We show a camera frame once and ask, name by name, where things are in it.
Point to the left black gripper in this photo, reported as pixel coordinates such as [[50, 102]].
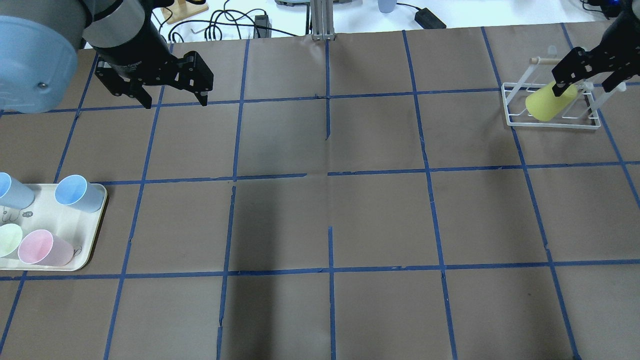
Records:
[[134, 46]]

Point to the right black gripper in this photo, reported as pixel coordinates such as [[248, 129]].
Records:
[[621, 44]]

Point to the yellow plastic cup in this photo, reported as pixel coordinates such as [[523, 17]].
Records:
[[544, 106]]

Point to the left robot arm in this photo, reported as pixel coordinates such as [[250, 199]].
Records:
[[40, 39]]

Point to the blue cup near pink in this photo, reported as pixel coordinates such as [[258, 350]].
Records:
[[76, 192]]

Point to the blue cup near grey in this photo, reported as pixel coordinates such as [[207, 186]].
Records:
[[14, 194]]

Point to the blue cup on desk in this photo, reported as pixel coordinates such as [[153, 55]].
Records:
[[386, 6]]

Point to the pink plastic cup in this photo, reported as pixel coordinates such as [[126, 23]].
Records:
[[42, 247]]

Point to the cream plastic cup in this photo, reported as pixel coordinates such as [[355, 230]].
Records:
[[11, 236]]

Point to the wooden stand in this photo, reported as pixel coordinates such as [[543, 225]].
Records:
[[180, 10]]

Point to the black power adapter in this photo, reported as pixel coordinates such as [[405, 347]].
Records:
[[427, 20]]

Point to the cream plastic tray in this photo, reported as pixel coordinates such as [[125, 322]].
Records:
[[76, 227]]

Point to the white wire cup rack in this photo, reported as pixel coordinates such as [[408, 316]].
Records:
[[580, 114]]

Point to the aluminium frame post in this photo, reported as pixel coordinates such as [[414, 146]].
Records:
[[322, 20]]

